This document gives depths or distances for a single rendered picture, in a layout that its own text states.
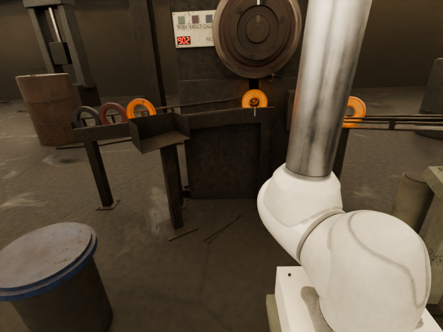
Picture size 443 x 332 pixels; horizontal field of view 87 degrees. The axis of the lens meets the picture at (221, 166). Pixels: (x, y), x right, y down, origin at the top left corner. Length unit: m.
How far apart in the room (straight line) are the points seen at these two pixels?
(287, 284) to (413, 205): 0.73
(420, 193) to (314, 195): 0.76
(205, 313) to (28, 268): 0.68
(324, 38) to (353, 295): 0.42
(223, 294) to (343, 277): 0.84
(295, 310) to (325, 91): 0.48
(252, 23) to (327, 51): 0.91
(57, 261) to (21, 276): 0.09
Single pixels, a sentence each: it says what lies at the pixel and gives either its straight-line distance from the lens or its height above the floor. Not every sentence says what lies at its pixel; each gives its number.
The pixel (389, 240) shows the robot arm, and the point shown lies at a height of 0.73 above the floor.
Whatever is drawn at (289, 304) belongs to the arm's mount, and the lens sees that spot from 0.67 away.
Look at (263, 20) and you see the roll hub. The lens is 1.37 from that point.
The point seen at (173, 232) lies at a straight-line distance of 1.57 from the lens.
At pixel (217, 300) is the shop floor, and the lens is 1.22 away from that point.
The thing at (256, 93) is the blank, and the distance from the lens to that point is 1.48.
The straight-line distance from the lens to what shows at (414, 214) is 1.28.
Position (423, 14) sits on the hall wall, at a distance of 9.06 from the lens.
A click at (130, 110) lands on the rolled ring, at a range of 1.64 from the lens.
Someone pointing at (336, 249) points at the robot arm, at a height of 0.69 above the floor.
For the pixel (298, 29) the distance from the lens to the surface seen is 1.48.
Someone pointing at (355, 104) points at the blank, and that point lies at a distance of 1.43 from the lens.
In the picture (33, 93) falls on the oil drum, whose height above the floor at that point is 0.68.
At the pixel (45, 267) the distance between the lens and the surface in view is 0.96.
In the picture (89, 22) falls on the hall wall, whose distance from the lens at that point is 8.63.
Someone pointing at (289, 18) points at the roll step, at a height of 1.16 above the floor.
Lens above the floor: 1.00
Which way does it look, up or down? 25 degrees down
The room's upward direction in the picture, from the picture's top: 3 degrees counter-clockwise
